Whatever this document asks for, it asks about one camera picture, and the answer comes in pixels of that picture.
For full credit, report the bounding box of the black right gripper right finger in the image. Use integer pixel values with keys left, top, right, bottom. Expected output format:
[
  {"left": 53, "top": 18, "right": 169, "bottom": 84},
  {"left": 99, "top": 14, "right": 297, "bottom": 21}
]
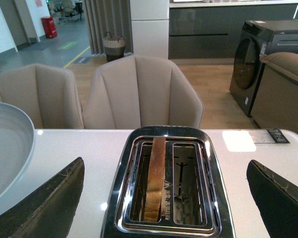
[{"left": 246, "top": 160, "right": 298, "bottom": 238}]

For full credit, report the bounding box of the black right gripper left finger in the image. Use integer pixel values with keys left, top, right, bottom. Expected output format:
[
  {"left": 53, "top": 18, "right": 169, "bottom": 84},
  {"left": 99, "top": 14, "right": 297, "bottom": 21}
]
[{"left": 0, "top": 157, "right": 85, "bottom": 238}]

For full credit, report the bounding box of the light blue round plate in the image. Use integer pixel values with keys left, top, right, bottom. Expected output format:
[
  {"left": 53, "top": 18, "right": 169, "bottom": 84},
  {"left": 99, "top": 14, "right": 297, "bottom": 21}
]
[{"left": 0, "top": 101, "right": 36, "bottom": 207}]

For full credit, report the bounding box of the slice of brown bread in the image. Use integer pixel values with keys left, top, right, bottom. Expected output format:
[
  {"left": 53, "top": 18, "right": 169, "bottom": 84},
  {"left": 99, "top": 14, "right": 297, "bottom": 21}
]
[{"left": 144, "top": 137, "right": 166, "bottom": 223}]

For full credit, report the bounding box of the black label card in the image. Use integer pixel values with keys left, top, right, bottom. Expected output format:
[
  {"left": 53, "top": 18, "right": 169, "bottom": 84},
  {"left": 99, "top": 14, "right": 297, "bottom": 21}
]
[{"left": 267, "top": 128, "right": 290, "bottom": 143}]

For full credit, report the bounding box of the white chrome toaster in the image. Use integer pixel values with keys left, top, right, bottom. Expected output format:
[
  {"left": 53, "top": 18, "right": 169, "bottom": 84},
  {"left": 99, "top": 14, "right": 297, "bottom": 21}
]
[{"left": 101, "top": 126, "right": 235, "bottom": 238}]

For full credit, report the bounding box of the beige sofa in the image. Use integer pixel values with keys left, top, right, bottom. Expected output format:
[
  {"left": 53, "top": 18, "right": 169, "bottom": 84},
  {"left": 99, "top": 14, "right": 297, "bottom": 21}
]
[{"left": 251, "top": 52, "right": 298, "bottom": 134}]

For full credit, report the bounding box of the beige left chair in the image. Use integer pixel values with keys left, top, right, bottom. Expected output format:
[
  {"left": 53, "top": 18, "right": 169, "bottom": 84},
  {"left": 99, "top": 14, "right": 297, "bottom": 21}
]
[{"left": 0, "top": 64, "right": 84, "bottom": 129}]

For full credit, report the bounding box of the beige chair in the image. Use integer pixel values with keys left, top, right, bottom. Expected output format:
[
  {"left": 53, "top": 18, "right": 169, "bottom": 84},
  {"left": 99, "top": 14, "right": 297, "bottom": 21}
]
[
  {"left": 83, "top": 55, "right": 203, "bottom": 129},
  {"left": 0, "top": 64, "right": 84, "bottom": 129}
]

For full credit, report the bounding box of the beige right chair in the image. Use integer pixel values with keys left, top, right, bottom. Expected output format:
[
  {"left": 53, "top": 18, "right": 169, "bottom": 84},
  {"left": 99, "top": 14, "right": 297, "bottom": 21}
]
[{"left": 83, "top": 55, "right": 203, "bottom": 129}]

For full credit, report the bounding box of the dark grey washing machine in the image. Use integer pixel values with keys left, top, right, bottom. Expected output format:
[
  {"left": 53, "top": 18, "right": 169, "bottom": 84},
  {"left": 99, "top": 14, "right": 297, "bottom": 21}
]
[{"left": 229, "top": 20, "right": 298, "bottom": 117}]

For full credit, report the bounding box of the woven laundry basket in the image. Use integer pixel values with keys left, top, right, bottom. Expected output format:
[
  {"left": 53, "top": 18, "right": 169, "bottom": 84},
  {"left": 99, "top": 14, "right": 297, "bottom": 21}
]
[{"left": 103, "top": 32, "right": 125, "bottom": 62}]

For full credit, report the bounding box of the red fire extinguisher box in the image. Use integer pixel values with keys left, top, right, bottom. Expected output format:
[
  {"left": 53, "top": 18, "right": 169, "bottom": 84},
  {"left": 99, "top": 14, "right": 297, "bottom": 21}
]
[{"left": 41, "top": 16, "right": 57, "bottom": 39}]

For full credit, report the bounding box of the dark grey kitchen counter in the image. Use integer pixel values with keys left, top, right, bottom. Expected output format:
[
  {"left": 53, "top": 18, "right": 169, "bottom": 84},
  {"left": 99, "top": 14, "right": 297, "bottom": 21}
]
[{"left": 168, "top": 3, "right": 298, "bottom": 59}]

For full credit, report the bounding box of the grey pleated curtain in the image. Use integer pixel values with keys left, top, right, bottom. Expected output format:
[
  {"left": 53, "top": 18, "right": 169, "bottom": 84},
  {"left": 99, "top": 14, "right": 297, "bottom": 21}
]
[{"left": 82, "top": 0, "right": 133, "bottom": 55}]

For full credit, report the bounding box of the white tall cabinet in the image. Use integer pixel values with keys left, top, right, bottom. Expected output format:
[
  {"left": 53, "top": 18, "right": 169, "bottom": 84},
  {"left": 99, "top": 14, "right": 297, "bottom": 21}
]
[{"left": 130, "top": 0, "right": 169, "bottom": 59}]

